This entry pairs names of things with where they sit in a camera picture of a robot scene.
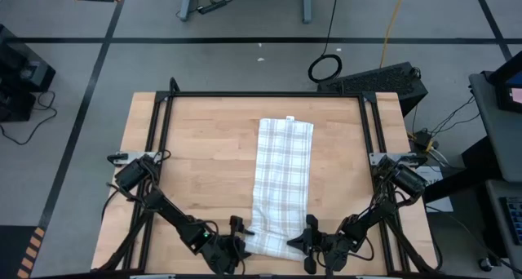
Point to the grey desk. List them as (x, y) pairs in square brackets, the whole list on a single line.
[(501, 140), (493, 197)]

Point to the black power strip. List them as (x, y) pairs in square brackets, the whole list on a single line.
[(212, 6)]

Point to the white paper sheet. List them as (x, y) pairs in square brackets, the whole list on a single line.
[(442, 203)]

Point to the white beige plaid towel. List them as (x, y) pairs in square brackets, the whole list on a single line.
[(281, 181)]

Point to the black equipment box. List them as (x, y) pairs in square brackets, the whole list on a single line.
[(20, 75)]

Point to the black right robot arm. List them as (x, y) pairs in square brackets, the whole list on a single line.
[(403, 179)]

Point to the black caster wheel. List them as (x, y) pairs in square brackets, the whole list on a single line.
[(485, 264)]

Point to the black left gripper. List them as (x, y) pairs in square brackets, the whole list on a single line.
[(224, 254)]

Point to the black computer tower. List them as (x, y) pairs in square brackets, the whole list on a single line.
[(375, 81)]

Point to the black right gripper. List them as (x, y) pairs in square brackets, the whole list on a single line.
[(332, 248)]

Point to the black keyboard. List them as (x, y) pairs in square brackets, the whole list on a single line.
[(514, 220)]

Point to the black table frame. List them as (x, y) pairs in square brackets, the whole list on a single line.
[(204, 94)]

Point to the black desk base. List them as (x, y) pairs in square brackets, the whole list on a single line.
[(469, 169)]

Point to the black tablet screen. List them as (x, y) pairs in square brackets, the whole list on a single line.
[(510, 87)]

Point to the grey metal desk leg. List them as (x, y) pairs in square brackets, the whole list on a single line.
[(187, 3), (308, 3)]

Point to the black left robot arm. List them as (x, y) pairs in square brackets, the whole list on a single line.
[(171, 213)]

